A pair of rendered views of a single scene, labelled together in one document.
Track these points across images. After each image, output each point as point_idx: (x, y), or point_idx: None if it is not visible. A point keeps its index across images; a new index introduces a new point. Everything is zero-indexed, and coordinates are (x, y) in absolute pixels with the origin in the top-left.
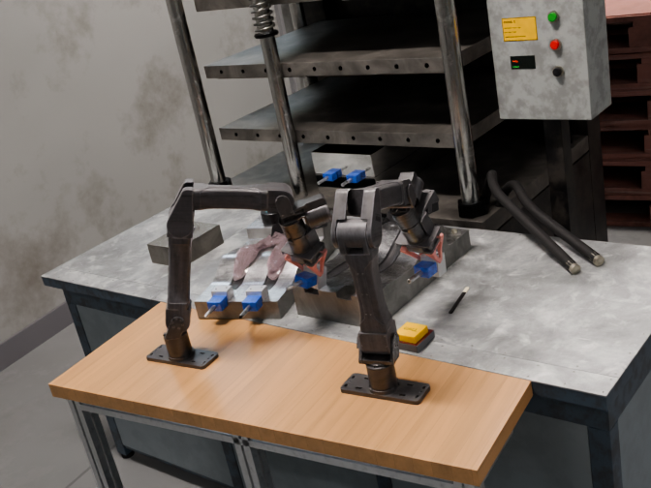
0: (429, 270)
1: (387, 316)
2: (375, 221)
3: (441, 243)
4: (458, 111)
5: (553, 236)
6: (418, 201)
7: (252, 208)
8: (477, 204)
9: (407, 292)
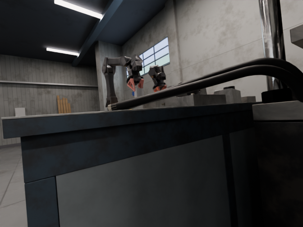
0: (132, 93)
1: (107, 94)
2: (103, 65)
3: (131, 82)
4: (259, 11)
5: (182, 106)
6: (131, 65)
7: None
8: (266, 92)
9: (154, 107)
